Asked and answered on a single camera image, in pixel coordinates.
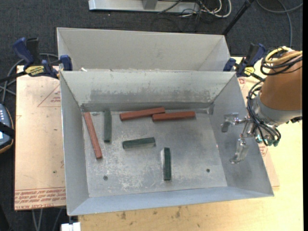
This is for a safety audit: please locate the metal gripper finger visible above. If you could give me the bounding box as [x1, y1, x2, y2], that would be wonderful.
[229, 138, 250, 165]
[220, 113, 240, 133]

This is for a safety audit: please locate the red-brown flat block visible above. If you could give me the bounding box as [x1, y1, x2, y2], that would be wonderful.
[151, 111, 197, 123]
[119, 106, 167, 122]
[83, 112, 103, 160]

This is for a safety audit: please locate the dark green flat block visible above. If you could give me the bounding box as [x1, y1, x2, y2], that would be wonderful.
[160, 147, 172, 181]
[122, 137, 157, 150]
[103, 109, 113, 143]

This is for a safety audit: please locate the grey metal bin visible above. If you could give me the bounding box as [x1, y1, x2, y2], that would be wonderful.
[56, 27, 275, 217]

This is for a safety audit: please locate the brown cardboard board, red print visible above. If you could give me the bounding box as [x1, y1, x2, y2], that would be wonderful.
[14, 64, 281, 212]

